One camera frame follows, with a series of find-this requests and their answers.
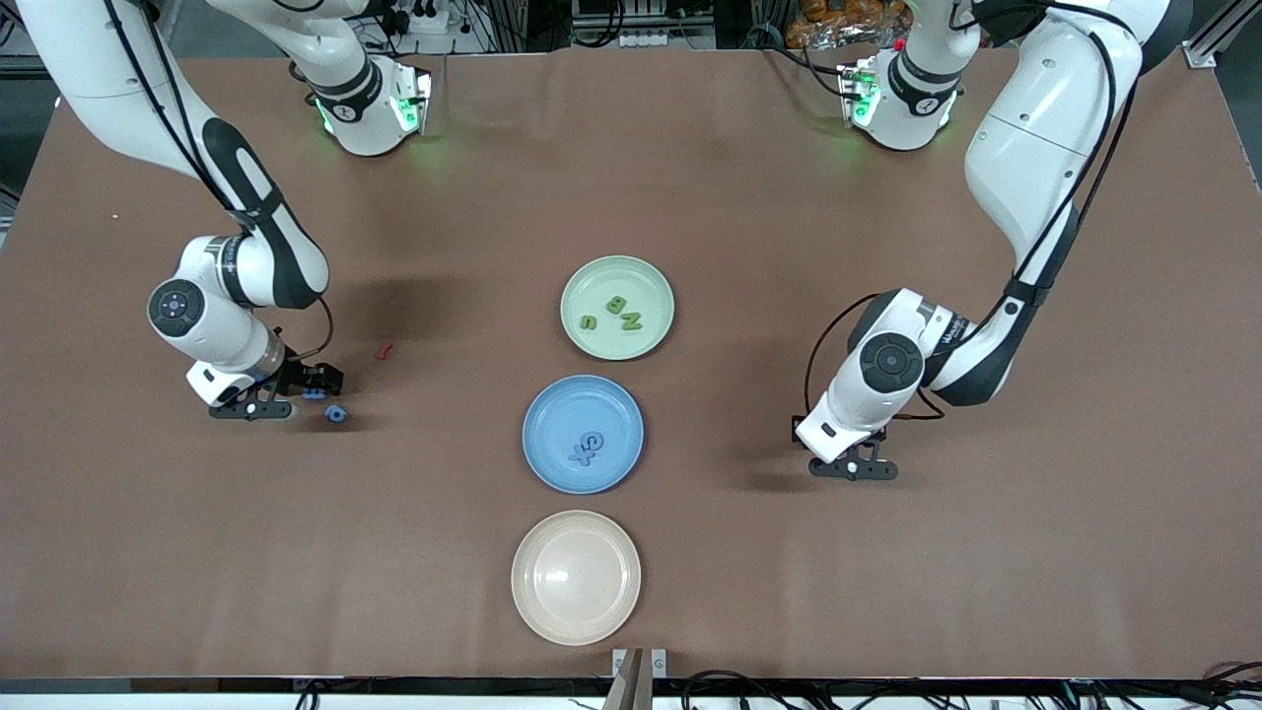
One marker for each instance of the grey brown stand post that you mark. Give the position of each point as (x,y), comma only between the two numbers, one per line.
(626,690)

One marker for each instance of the green foam letter n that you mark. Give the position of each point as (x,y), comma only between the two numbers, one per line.
(631,321)

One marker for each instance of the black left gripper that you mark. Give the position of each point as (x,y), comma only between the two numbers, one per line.
(796,429)

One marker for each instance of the blue foam letter x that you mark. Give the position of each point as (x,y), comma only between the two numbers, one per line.
(582,457)

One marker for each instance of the orange snack bag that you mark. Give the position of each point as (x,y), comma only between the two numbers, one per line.
(848,20)

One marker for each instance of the grey metal bracket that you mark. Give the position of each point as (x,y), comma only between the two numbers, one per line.
(659,663)
(621,663)

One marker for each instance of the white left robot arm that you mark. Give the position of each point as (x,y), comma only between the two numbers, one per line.
(1035,148)

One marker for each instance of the pale green round plate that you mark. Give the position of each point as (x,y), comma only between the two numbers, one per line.
(592,281)

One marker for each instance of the blue foam letter a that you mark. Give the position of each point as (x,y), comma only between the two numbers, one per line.
(330,413)

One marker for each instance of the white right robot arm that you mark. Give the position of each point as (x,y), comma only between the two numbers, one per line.
(59,59)

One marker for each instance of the blue round plate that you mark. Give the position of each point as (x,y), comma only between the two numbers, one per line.
(557,414)

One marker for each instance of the cream round plate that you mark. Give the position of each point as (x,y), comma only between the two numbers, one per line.
(577,611)

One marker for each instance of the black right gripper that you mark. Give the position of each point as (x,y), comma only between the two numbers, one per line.
(295,374)

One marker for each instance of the blue foam letter e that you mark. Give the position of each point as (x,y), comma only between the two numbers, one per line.
(588,442)

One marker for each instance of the aluminium frame profile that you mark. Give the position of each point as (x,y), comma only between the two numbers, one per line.
(25,67)
(1218,39)

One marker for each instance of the white power strip with plugs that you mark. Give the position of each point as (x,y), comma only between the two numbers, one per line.
(429,20)

